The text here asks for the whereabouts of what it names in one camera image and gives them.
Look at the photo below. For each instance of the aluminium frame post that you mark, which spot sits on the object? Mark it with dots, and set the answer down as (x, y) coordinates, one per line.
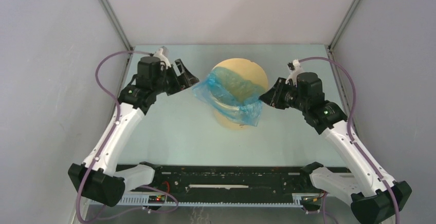
(113, 19)
(344, 23)

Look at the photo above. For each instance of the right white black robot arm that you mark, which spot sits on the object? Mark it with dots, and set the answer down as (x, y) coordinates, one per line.
(373, 195)

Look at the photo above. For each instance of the right small circuit board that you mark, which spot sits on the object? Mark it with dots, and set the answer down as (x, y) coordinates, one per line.
(310, 200)

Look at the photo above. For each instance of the grey slotted cable duct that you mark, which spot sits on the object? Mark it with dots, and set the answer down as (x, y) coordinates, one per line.
(287, 201)

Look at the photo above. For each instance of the small circuit board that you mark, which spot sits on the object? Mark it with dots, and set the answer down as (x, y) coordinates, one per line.
(156, 199)
(310, 200)

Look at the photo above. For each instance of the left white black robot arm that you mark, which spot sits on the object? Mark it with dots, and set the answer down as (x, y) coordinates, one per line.
(96, 178)

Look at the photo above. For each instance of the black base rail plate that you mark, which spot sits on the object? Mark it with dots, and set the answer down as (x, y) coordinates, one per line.
(218, 182)

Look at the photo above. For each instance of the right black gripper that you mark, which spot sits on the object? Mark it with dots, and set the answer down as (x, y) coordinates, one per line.
(273, 97)

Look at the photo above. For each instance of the right aluminium frame post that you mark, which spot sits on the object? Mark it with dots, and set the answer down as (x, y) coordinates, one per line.
(344, 23)

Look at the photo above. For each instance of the left aluminium frame post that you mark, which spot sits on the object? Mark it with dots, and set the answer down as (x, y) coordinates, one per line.
(113, 19)

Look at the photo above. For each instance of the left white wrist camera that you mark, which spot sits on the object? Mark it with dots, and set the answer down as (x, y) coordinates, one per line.
(161, 53)

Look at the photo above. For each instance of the left small circuit board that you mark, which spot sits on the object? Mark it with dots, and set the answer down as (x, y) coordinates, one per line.
(156, 199)

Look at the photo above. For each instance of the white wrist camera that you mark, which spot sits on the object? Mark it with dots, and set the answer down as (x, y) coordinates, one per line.
(295, 69)
(161, 53)

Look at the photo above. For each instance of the blue plastic trash bag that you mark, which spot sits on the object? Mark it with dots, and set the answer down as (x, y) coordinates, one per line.
(234, 97)

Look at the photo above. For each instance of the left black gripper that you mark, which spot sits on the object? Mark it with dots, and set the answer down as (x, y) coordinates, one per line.
(185, 80)

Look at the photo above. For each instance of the yellow cartoon trash bin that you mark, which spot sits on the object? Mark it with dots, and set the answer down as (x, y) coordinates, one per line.
(248, 70)

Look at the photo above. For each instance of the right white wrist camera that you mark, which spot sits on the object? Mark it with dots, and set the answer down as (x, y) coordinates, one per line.
(295, 69)

